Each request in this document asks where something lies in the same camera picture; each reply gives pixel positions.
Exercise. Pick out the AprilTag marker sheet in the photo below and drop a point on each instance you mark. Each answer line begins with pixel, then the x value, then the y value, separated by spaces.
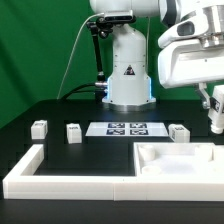
pixel 127 129

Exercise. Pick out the black articulated camera stand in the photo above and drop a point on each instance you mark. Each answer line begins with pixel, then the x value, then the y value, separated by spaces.
pixel 98 50

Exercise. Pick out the black camera on mount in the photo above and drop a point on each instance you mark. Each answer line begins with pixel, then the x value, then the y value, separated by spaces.
pixel 119 16

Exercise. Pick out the white L-shaped obstacle fence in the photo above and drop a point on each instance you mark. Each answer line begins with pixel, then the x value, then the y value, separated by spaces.
pixel 22 183

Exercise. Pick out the white square tabletop part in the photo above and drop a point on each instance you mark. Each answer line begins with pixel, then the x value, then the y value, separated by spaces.
pixel 179 162

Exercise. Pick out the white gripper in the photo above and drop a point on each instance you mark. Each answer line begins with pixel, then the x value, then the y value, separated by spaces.
pixel 184 60

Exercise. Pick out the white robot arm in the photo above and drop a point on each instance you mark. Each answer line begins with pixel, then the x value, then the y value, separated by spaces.
pixel 129 86

